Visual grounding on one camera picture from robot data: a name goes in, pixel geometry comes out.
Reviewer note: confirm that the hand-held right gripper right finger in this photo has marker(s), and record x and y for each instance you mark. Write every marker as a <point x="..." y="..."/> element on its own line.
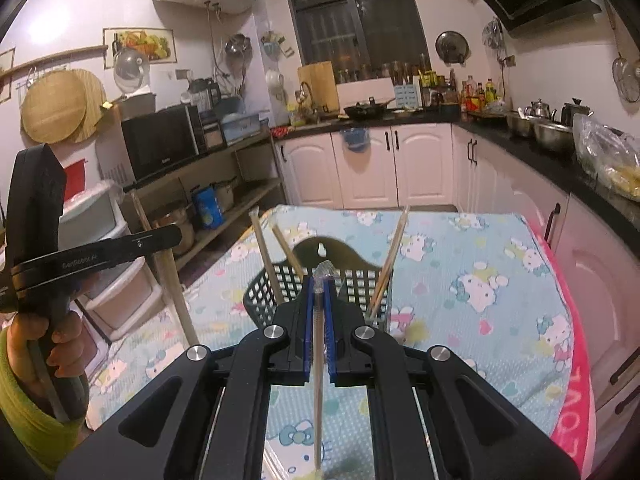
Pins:
<point x="331" y="340"/>

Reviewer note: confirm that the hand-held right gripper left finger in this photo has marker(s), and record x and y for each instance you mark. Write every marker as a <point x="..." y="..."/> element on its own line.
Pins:
<point x="307" y="340"/>

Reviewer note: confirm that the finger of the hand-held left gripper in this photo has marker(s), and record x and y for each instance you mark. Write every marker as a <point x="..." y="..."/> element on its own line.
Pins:
<point x="150" y="245"/>

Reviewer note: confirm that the single plastic-wrapped bamboo chopstick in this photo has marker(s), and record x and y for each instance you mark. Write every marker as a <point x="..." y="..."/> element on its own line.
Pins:
<point x="318" y="410"/>

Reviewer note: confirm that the green perforated utensil holder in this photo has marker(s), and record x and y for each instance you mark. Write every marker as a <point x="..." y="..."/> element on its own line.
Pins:
<point x="345" y="255"/>

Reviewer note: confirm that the group of bamboo chopsticks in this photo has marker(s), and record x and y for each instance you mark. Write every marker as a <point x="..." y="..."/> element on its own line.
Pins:
<point x="262" y="245"/>

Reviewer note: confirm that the person's left forearm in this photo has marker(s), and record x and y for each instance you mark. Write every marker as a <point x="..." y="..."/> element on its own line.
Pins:
<point x="25" y="435"/>

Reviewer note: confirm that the row of hanging kitchen utensils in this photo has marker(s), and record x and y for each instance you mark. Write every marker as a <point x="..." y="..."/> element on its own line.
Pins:
<point x="625" y="72"/>

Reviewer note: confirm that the person's left hand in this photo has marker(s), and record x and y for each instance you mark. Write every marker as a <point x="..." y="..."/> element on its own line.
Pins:
<point x="65" y="340"/>

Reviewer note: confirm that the stack of steel stockpots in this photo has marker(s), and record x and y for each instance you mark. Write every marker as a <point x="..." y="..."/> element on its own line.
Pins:
<point x="175" y="227"/>

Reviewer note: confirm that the long wooden stick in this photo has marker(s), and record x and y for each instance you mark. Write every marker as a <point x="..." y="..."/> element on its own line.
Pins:
<point x="166" y="275"/>

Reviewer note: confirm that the red plastic basin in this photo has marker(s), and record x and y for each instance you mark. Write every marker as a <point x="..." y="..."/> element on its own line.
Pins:
<point x="77" y="175"/>

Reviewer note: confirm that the white plastic drawer cabinet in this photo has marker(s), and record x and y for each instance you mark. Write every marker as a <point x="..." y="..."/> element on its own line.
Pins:
<point x="100" y="220"/>

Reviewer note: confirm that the blue tin can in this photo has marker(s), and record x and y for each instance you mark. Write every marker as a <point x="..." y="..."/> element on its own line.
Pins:
<point x="207" y="210"/>

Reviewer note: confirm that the round bamboo lid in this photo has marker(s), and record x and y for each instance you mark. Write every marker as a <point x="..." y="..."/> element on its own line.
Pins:
<point x="52" y="107"/>

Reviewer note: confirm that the black microwave oven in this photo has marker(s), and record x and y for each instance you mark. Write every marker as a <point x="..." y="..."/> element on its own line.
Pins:
<point x="160" y="145"/>

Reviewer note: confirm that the round wooden board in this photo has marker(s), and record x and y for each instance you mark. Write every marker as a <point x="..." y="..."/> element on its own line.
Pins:
<point x="95" y="105"/>

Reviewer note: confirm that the wooden storage shelf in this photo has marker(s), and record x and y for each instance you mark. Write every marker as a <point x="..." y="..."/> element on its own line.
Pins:
<point x="225" y="152"/>

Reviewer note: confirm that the cartoon cat printed blanket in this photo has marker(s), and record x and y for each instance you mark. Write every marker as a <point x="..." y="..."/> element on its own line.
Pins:
<point x="450" y="360"/>

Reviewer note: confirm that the grey pot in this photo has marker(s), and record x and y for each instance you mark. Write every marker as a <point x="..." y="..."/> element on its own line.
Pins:
<point x="137" y="107"/>

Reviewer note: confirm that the glass pot lid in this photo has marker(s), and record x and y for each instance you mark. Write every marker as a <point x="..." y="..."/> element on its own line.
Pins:
<point x="131" y="70"/>

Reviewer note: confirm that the blender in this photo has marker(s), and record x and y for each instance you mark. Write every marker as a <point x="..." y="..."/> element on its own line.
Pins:
<point x="205" y="92"/>

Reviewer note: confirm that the blue hanging bag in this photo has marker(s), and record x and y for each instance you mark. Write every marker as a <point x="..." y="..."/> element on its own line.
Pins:
<point x="354" y="140"/>

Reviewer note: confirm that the white jug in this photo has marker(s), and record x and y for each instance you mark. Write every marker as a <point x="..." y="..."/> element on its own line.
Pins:
<point x="275" y="82"/>

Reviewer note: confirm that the hanging steel colander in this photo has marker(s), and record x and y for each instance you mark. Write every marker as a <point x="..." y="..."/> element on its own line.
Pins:
<point x="237" y="46"/>

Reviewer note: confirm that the black wok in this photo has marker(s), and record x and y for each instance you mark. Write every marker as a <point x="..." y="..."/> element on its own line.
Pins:
<point x="367" y="111"/>

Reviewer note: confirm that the wooden cutting board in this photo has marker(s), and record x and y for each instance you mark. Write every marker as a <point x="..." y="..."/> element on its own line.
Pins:
<point x="320" y="85"/>

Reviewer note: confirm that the hanging peeler holder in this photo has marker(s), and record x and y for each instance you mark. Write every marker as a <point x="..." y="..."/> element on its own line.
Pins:
<point x="272" y="45"/>

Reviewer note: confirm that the light blue knife holder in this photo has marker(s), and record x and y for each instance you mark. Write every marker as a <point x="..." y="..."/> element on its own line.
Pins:
<point x="406" y="96"/>

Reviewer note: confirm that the black kitchen countertop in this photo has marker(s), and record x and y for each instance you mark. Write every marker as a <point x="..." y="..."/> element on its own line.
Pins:
<point x="487" y="130"/>

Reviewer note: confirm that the row of spice jars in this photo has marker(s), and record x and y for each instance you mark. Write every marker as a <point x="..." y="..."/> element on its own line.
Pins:
<point x="385" y="71"/>

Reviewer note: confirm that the group of sauce bottles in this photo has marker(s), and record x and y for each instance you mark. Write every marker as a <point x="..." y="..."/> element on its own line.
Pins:
<point x="472" y="97"/>

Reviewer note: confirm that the dark window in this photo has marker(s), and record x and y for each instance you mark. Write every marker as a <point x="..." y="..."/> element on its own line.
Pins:
<point x="325" y="20"/>

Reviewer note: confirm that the small steel pot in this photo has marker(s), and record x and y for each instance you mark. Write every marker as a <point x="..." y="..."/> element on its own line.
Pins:
<point x="520" y="125"/>

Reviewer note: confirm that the large steel pot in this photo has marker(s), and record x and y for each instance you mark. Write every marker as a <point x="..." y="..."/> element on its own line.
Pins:
<point x="552" y="137"/>

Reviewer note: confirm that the steel pot lid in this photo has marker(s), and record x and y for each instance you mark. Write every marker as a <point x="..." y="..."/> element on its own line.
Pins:
<point x="452" y="47"/>

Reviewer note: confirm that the clear plastic bag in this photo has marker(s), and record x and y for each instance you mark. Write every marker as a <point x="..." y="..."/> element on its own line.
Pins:
<point x="605" y="155"/>

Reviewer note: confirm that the dark steel kettle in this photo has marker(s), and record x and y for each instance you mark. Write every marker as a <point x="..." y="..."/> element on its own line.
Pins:
<point x="577" y="112"/>

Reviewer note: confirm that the fruit wall poster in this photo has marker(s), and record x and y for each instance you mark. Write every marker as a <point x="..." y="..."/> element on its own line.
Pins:
<point x="150" y="42"/>

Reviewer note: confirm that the wall socket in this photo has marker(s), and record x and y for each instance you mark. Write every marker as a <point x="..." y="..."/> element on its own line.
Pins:
<point x="508" y="60"/>

